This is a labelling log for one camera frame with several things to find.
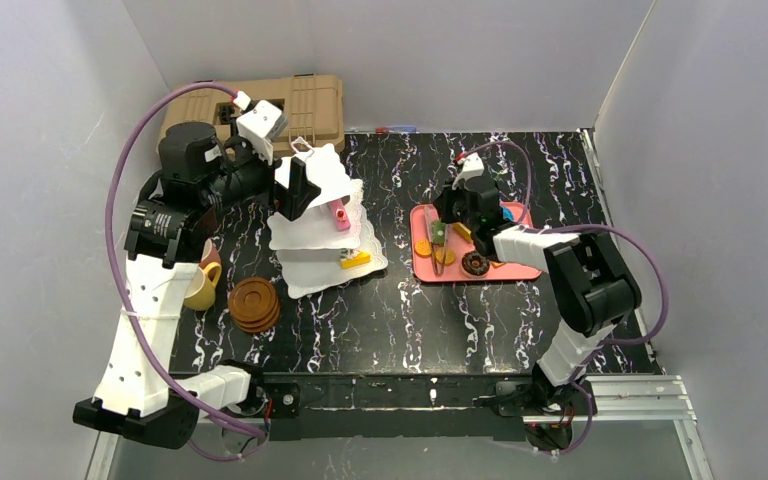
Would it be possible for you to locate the yellow cake with cherry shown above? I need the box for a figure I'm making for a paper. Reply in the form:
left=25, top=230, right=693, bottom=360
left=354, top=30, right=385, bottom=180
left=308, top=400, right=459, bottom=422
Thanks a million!
left=451, top=222, right=472, bottom=244

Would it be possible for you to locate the pink serving tray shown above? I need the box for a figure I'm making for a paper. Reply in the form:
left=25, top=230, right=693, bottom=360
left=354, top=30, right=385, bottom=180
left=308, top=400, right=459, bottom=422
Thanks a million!
left=410, top=204, right=541, bottom=283

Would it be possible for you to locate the green roll cake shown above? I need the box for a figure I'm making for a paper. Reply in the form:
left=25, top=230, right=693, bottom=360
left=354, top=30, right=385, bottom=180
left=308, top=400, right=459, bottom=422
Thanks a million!
left=429, top=220, right=447, bottom=245

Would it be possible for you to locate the pink cake slice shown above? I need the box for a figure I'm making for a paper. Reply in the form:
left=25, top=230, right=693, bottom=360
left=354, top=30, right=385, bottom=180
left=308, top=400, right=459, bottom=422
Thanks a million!
left=328, top=198, right=351, bottom=232

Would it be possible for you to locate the white three-tier cake stand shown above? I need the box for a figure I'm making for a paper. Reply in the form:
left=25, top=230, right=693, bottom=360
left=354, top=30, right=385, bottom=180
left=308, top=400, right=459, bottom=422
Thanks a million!
left=267, top=137, right=388, bottom=299

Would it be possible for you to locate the yellow cake slice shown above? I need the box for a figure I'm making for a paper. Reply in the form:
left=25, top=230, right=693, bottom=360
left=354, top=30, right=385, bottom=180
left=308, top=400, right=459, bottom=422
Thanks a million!
left=340, top=249, right=372, bottom=270

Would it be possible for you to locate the tan plastic tool case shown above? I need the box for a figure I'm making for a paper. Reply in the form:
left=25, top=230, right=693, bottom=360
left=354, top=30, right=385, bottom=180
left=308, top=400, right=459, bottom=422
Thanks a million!
left=159, top=74, right=345, bottom=157

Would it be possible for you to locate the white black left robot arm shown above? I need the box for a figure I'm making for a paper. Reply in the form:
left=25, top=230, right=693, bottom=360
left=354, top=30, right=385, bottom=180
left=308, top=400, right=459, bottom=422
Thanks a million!
left=72, top=121, right=321, bottom=449

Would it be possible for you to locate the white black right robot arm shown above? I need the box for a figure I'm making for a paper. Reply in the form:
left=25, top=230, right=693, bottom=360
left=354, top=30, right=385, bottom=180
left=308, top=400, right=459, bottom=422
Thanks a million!
left=433, top=175, right=641, bottom=389

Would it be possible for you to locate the chocolate donut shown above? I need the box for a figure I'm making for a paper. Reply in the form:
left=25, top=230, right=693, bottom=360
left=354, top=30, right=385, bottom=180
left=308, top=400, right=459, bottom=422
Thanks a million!
left=461, top=250, right=491, bottom=278

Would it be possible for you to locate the round orange waffle cookie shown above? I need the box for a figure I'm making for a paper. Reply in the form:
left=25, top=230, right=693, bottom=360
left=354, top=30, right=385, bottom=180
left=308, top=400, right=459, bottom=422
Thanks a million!
left=413, top=238, right=434, bottom=258

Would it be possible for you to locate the pink mug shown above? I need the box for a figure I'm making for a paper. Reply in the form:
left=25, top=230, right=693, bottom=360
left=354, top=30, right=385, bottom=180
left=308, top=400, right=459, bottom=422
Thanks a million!
left=199, top=239, right=221, bottom=269

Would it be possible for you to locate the stack of brown wooden coasters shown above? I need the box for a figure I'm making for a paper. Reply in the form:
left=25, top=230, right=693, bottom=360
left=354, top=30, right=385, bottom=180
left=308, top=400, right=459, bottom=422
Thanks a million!
left=227, top=277, right=281, bottom=334

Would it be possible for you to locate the yellow mug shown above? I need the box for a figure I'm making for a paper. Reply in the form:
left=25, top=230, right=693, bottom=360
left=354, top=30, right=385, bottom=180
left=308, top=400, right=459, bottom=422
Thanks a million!
left=183, top=262, right=222, bottom=311

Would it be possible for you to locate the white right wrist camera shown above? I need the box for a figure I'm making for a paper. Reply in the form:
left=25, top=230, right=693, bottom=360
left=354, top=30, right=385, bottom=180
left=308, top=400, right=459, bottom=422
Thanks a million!
left=452, top=152, right=485, bottom=189

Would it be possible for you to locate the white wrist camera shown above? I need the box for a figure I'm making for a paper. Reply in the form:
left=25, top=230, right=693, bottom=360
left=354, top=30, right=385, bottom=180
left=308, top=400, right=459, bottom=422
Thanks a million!
left=236, top=100, right=288, bottom=166
left=452, top=152, right=485, bottom=189

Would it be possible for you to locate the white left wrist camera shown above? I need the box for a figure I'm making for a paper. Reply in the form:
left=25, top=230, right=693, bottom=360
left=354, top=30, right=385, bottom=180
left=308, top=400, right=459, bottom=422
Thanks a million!
left=236, top=100, right=288, bottom=166

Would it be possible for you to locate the aluminium frame rail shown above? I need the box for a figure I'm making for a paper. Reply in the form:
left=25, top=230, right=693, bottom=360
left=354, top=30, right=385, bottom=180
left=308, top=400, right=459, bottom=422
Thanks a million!
left=99, top=374, right=698, bottom=425

